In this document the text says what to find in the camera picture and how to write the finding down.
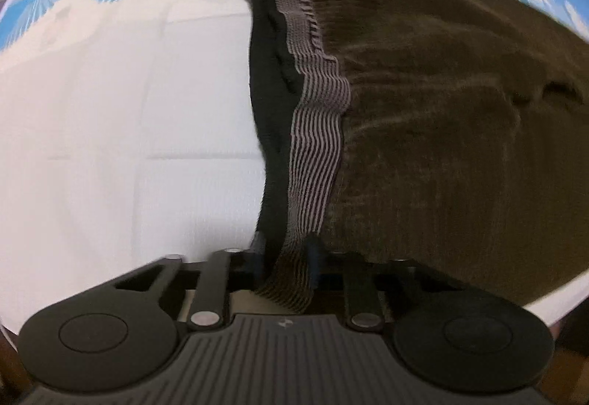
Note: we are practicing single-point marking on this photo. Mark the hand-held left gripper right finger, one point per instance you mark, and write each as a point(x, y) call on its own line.
point(315, 267)

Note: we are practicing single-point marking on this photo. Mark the blue white printed bed sheet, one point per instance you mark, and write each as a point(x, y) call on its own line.
point(115, 133)

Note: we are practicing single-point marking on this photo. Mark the dark brown pants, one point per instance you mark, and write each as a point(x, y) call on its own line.
point(437, 133)

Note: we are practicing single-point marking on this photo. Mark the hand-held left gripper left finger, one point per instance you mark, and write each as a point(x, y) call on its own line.
point(256, 264)

